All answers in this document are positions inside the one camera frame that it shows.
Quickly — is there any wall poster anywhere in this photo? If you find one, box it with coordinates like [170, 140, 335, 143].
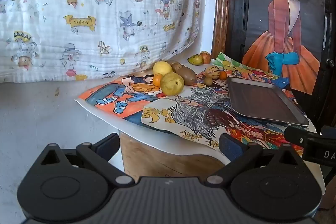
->
[241, 0, 326, 95]

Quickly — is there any white printed blanket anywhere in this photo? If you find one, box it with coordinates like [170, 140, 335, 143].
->
[0, 0, 204, 83]

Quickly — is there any wooden door frame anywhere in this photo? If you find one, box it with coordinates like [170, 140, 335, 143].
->
[212, 0, 230, 60]

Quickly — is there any yellow lemon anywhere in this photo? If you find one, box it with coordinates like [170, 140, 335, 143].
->
[152, 61, 173, 75]

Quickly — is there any striped pepino melon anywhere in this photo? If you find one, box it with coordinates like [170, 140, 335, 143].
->
[204, 65, 220, 78]

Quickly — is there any yellow bear drawing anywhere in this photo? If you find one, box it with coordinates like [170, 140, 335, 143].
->
[212, 52, 290, 88]

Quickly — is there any metal tray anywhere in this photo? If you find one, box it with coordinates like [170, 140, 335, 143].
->
[226, 77, 310, 127]

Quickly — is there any green pear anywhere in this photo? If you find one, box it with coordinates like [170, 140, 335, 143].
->
[187, 55, 204, 66]

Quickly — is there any brown kiwi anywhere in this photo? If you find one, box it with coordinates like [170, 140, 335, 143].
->
[177, 67, 197, 85]

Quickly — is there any cartoon boys drawing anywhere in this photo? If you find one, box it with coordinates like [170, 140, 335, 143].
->
[75, 74, 229, 161]

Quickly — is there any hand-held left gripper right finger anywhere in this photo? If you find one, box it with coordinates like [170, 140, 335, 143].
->
[206, 133, 302, 185]

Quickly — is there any black door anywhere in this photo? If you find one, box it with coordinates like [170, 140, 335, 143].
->
[228, 0, 336, 135]

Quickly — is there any round yellow-green pear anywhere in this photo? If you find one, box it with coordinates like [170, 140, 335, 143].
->
[160, 72, 185, 96]

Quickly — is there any red and orange cartoon drawing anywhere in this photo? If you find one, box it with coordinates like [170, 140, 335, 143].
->
[196, 69, 313, 151]

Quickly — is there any grey-haired warrior drawing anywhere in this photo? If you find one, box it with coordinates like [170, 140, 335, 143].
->
[141, 88, 237, 151]

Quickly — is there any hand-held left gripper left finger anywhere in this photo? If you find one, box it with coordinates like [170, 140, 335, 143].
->
[39, 133, 134, 186]

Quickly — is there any brown potato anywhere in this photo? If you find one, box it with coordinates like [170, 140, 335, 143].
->
[169, 61, 183, 73]

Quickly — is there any red apple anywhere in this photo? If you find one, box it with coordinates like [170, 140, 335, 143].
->
[200, 51, 212, 64]

